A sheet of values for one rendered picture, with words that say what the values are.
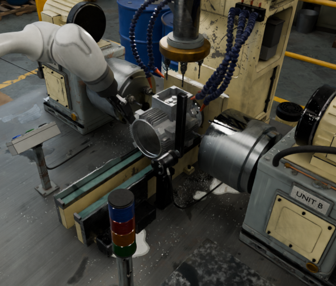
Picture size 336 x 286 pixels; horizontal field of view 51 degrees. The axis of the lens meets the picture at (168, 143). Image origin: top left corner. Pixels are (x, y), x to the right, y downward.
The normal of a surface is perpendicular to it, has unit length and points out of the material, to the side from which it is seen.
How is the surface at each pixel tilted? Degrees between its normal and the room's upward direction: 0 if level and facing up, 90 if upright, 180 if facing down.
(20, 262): 0
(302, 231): 90
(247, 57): 90
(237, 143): 39
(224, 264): 0
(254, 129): 9
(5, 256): 0
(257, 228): 90
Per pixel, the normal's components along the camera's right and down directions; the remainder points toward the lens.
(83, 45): 0.70, 0.26
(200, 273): 0.03, -0.79
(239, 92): -0.67, 0.44
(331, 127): -0.60, 0.11
